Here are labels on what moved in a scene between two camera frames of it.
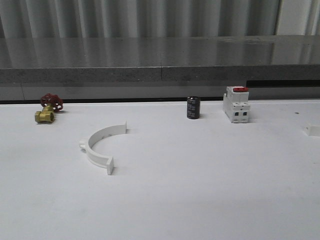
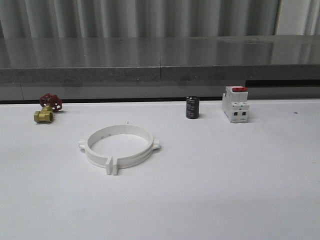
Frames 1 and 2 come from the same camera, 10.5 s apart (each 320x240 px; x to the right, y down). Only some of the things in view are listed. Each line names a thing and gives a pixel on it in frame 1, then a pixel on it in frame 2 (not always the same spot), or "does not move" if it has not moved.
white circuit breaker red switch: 236,104 does not move
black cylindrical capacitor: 193,107 does not move
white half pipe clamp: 312,130 → 125,161
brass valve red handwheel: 51,103 does not move
